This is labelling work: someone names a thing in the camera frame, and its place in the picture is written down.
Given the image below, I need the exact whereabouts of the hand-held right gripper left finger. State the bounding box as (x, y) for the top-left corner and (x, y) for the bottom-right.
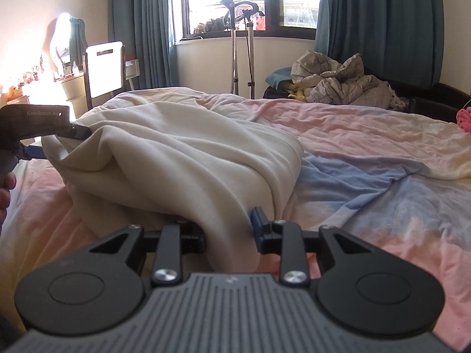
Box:
(86, 221), (205, 286)

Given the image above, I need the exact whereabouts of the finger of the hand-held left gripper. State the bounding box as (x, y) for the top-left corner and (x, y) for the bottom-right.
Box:
(18, 143), (48, 161)
(55, 123), (93, 141)

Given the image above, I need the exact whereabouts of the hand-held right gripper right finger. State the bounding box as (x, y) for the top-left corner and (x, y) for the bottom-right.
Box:
(250, 208), (384, 287)

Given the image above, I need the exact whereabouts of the cream white garment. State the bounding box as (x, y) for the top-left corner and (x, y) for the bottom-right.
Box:
(42, 99), (305, 271)

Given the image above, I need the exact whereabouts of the person's left hand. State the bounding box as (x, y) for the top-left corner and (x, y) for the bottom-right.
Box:
(0, 171), (17, 237)

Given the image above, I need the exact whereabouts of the cluttered white dresser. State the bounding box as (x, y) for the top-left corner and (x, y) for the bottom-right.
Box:
(0, 72), (88, 119)

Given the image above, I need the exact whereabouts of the white backed chair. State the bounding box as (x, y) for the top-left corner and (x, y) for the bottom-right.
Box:
(82, 40), (126, 111)

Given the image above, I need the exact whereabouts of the vanity mirror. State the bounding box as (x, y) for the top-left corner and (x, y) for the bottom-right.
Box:
(49, 12), (88, 75)

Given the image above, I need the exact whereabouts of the teal hanging cloth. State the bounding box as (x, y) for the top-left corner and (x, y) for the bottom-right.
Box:
(69, 16), (88, 64)

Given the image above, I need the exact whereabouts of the blue curtain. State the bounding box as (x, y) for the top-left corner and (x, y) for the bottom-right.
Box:
(314, 0), (447, 86)
(108, 0), (181, 91)

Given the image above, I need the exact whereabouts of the pastel bed sheet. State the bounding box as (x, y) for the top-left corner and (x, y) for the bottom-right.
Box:
(0, 87), (471, 351)

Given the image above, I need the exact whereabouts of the teal pillow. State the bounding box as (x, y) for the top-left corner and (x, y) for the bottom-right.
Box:
(265, 66), (307, 89)

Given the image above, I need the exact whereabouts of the garment steamer stand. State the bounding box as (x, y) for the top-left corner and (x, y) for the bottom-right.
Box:
(220, 0), (266, 100)

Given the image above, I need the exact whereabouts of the grey crumpled quilt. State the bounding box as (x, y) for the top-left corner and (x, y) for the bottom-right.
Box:
(290, 49), (407, 110)

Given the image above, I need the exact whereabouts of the black sofa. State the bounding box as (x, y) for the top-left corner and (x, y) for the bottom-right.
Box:
(263, 65), (471, 123)

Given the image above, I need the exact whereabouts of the hot pink knit cloth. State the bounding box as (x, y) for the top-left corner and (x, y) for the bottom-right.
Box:
(456, 106), (471, 133)

